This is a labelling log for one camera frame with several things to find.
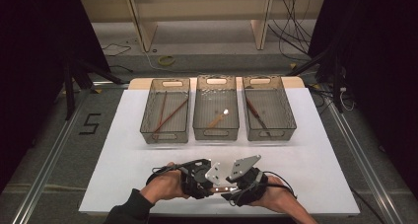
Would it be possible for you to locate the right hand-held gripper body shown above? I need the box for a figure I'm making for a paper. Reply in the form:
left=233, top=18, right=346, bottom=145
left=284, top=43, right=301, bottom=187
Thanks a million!
left=226, top=154, right=269, bottom=207

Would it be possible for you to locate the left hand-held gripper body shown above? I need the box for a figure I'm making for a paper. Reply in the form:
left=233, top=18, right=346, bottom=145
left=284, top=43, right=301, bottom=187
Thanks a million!
left=178, top=158, right=222, bottom=199

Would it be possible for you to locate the transparent grey plastic bin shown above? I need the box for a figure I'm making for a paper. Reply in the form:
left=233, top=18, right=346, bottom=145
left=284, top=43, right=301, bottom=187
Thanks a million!
left=139, top=77, right=191, bottom=145
left=192, top=75, right=241, bottom=142
left=242, top=75, right=298, bottom=142

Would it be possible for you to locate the light wooden spoon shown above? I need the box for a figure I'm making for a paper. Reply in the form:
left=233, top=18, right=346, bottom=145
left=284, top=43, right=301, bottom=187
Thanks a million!
left=206, top=109, right=231, bottom=129

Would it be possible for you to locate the brown wooden chopstick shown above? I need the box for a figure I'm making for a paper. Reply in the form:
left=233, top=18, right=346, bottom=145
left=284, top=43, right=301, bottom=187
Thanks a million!
left=159, top=91, right=169, bottom=135
left=153, top=98, right=190, bottom=134

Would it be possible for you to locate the wooden handled fork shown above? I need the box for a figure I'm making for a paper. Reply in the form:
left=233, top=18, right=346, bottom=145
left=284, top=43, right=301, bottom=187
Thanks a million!
left=244, top=96, right=273, bottom=137

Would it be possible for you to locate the person's right hand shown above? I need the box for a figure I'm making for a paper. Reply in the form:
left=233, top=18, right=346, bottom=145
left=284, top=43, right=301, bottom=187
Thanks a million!
left=249, top=175, right=300, bottom=216

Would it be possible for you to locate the person's left hand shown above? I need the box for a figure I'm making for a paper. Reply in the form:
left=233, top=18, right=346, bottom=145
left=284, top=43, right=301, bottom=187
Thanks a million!
left=139, top=162, right=190, bottom=205

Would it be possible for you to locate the white table mat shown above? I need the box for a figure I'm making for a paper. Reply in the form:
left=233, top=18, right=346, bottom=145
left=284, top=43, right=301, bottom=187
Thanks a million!
left=78, top=87, right=361, bottom=217

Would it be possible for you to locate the yellow tape roll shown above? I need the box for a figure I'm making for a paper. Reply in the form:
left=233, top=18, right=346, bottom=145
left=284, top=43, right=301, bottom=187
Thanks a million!
left=157, top=54, right=176, bottom=67

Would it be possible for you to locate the black metal stand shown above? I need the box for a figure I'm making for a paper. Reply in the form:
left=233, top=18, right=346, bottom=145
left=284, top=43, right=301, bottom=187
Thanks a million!
left=63, top=59, right=129, bottom=121
left=285, top=49, right=346, bottom=114

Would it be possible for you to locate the beige wooden desk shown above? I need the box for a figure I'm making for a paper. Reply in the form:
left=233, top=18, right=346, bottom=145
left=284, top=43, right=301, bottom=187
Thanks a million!
left=79, top=0, right=327, bottom=53

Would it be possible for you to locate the black curtain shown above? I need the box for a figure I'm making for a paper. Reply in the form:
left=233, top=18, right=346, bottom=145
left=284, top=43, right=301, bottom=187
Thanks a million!
left=0, top=0, right=111, bottom=192
left=309, top=0, right=418, bottom=186

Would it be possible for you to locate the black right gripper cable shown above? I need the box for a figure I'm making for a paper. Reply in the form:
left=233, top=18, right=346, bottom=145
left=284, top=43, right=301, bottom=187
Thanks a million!
left=262, top=170, right=299, bottom=200

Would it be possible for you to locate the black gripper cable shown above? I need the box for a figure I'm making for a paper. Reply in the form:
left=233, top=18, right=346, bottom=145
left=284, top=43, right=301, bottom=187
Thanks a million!
left=146, top=160, right=199, bottom=186
left=262, top=170, right=299, bottom=200

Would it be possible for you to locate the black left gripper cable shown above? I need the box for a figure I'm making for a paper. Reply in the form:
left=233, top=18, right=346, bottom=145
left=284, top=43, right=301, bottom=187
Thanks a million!
left=146, top=160, right=199, bottom=186

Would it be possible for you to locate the aluminium floor rail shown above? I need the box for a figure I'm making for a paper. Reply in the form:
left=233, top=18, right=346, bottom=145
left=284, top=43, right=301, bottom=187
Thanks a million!
left=324, top=99, right=405, bottom=224
left=11, top=89, right=91, bottom=224

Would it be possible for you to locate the white floor cable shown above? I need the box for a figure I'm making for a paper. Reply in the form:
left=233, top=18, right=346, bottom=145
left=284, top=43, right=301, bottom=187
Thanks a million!
left=141, top=49, right=172, bottom=73

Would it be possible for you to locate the white looped cable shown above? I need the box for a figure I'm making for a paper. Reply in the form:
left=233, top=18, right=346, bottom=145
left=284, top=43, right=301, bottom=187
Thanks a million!
left=339, top=87, right=356, bottom=112

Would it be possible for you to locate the thin black floor cable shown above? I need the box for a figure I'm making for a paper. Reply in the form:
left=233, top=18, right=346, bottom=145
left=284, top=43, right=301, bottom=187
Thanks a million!
left=102, top=43, right=132, bottom=58

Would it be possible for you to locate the bundle of black cables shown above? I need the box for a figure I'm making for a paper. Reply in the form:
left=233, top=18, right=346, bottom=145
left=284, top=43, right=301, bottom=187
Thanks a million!
left=267, top=0, right=314, bottom=62

